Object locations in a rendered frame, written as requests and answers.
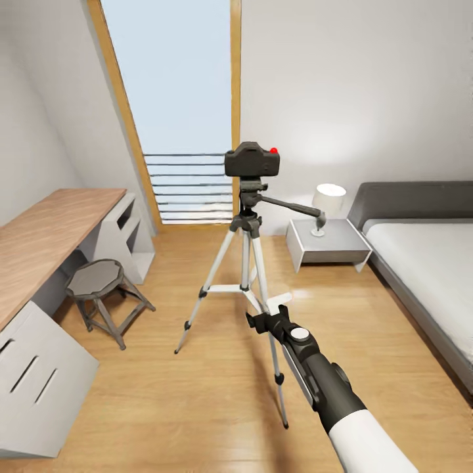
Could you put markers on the desk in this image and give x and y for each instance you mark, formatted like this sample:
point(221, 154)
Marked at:
point(45, 375)

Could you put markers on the nightstand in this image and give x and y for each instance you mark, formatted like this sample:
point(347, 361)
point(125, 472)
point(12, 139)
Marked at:
point(341, 242)

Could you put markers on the digital camera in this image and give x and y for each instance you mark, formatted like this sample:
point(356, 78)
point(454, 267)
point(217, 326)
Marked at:
point(249, 159)

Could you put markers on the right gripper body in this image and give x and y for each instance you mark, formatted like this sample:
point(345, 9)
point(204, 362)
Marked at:
point(264, 322)

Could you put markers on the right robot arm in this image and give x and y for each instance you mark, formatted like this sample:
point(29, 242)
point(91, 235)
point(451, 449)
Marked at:
point(361, 444)

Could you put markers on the fixed window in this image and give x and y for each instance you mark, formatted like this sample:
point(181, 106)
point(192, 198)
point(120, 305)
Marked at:
point(175, 70)

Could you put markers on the bed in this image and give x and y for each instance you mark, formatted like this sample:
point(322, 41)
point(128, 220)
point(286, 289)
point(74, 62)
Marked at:
point(421, 234)

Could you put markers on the camera tripod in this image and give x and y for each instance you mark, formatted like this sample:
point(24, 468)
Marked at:
point(250, 223)

